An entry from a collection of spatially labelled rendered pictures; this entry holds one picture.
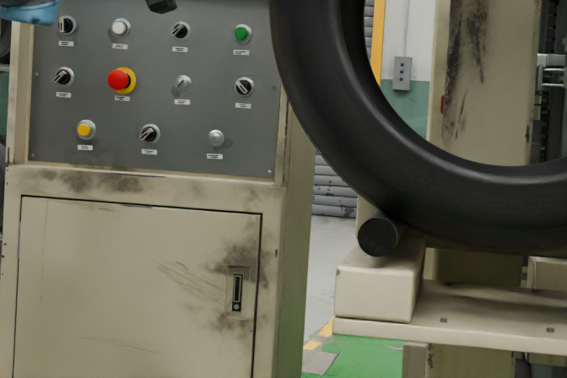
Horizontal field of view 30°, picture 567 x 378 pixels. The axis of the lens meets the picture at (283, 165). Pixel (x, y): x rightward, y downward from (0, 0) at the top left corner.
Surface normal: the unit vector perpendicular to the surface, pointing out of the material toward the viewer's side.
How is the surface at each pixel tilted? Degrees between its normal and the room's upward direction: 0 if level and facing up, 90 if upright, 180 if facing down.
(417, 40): 90
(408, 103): 90
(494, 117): 90
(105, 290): 90
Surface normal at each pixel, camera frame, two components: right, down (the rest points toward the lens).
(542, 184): -0.15, 0.22
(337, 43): -0.35, 0.08
